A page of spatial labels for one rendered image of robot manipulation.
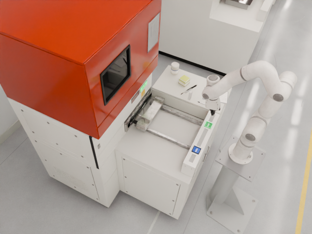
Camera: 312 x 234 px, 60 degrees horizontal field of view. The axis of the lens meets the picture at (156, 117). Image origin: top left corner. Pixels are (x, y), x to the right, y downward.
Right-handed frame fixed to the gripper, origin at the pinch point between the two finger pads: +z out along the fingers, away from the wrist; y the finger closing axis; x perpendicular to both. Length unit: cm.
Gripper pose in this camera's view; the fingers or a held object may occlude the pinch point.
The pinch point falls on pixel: (212, 112)
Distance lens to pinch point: 202.4
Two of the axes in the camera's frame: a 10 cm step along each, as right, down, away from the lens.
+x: 4.5, -6.8, 5.9
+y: 8.8, 2.3, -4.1
